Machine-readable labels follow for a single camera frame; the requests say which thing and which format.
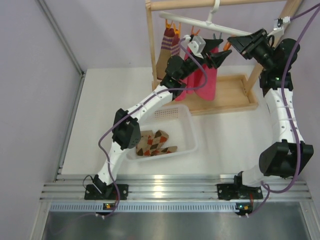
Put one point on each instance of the white clip hanger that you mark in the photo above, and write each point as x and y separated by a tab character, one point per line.
207	24

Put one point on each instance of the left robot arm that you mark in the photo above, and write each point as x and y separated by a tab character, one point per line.
125	132

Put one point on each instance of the wooden drying rack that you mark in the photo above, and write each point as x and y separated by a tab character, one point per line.
233	92

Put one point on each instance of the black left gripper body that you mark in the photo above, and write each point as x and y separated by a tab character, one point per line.
191	65

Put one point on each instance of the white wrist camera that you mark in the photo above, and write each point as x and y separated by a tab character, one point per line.
279	26
196	45

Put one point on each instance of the beige maroon striped sock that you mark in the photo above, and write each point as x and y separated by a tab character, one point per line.
165	52

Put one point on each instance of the argyle beige orange sock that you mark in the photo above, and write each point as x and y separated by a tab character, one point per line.
153	144

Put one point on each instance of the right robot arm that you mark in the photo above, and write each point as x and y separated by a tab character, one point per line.
288	153

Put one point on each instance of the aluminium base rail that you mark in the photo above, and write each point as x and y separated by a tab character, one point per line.
170	193

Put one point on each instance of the orange clip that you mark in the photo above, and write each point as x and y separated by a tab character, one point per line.
194	32
227	46
172	25

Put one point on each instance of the pink sock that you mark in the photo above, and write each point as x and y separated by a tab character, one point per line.
190	82
208	91

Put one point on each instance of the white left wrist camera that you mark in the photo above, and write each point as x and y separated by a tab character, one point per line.
196	45

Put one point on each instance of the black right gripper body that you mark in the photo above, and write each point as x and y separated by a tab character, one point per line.
257	47

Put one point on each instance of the white plastic basket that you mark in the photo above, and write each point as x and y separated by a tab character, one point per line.
176	121

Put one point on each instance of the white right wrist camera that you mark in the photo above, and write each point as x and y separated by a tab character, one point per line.
279	26

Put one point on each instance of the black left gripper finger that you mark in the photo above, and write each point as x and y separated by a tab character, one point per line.
210	44
216	59

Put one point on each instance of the teal clip inner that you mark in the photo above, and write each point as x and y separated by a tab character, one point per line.
218	37

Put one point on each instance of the aluminium frame post left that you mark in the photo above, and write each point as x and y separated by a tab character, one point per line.
60	35

